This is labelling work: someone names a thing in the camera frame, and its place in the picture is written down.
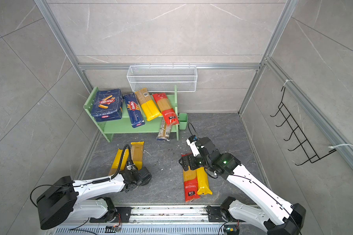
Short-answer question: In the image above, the red spaghetti package top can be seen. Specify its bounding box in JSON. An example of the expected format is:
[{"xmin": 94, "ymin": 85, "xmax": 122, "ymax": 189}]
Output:
[{"xmin": 153, "ymin": 93, "xmax": 179, "ymax": 126}]

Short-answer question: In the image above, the yellow Pastatime spaghetti package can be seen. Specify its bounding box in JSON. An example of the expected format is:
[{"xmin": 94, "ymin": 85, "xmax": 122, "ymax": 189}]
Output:
[{"xmin": 108, "ymin": 149, "xmax": 129, "ymax": 175}]

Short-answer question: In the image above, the black wire hook rack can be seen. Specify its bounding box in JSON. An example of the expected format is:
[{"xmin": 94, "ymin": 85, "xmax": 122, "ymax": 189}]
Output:
[{"xmin": 270, "ymin": 87, "xmax": 337, "ymax": 166}]

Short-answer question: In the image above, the white wire mesh basket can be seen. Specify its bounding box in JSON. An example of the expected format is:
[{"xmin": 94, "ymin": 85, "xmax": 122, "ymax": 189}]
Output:
[{"xmin": 127, "ymin": 65, "xmax": 198, "ymax": 93}]

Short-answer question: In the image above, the blue Barilla pasta box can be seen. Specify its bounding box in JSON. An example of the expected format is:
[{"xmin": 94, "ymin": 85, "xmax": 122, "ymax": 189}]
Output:
[{"xmin": 91, "ymin": 89, "xmax": 123, "ymax": 122}]

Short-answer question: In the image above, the black corrugated cable conduit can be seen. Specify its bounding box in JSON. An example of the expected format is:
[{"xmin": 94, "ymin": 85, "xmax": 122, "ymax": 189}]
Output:
[{"xmin": 91, "ymin": 144, "xmax": 134, "ymax": 184}]

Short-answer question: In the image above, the yellow brown spaghetti package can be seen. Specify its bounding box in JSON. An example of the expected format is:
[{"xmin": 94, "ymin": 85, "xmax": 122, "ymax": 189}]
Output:
[{"xmin": 135, "ymin": 88, "xmax": 162, "ymax": 121}]

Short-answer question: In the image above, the green metal shelf rack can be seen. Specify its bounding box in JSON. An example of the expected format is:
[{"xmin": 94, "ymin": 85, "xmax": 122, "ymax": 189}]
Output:
[{"xmin": 83, "ymin": 87, "xmax": 163, "ymax": 142}]

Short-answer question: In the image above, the clear grey spaghetti package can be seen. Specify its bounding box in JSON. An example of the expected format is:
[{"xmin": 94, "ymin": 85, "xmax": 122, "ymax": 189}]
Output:
[{"xmin": 156, "ymin": 118, "xmax": 173, "ymax": 142}]

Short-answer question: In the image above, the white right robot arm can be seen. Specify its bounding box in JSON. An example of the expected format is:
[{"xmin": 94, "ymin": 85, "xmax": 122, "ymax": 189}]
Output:
[{"xmin": 179, "ymin": 135, "xmax": 306, "ymax": 235}]

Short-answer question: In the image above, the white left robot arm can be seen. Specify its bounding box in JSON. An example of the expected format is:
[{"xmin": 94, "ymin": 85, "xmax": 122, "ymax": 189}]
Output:
[{"xmin": 35, "ymin": 167, "xmax": 152, "ymax": 230}]

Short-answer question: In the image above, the blue Barilla spaghetti package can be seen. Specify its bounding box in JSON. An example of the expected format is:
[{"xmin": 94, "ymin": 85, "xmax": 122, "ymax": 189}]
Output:
[{"xmin": 123, "ymin": 93, "xmax": 145, "ymax": 128}]

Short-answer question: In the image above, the green plastic cup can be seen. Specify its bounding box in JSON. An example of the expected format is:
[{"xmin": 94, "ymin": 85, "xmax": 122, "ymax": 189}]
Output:
[{"xmin": 178, "ymin": 113, "xmax": 188, "ymax": 130}]

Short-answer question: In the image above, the red spaghetti package floor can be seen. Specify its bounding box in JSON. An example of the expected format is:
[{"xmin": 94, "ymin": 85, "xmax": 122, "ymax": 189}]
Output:
[{"xmin": 183, "ymin": 166, "xmax": 200, "ymax": 202}]

